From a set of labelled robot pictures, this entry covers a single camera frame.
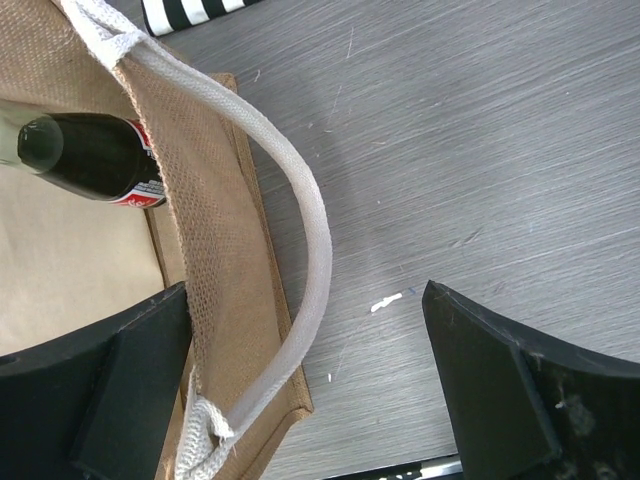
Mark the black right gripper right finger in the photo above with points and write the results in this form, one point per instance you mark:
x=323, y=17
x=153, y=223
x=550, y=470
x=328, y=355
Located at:
x=526, y=405

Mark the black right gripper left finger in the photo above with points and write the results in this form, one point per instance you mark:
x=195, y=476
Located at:
x=96, y=403

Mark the brown canvas tote bag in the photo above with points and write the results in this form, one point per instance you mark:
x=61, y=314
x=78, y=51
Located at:
x=247, y=348

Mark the Coca-Cola glass bottle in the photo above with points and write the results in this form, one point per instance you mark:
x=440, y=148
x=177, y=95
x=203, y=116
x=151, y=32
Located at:
x=96, y=156

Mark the black white striped cloth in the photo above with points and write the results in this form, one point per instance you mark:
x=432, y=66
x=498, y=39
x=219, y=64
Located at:
x=163, y=17

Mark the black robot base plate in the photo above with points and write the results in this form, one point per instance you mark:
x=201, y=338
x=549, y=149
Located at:
x=441, y=468

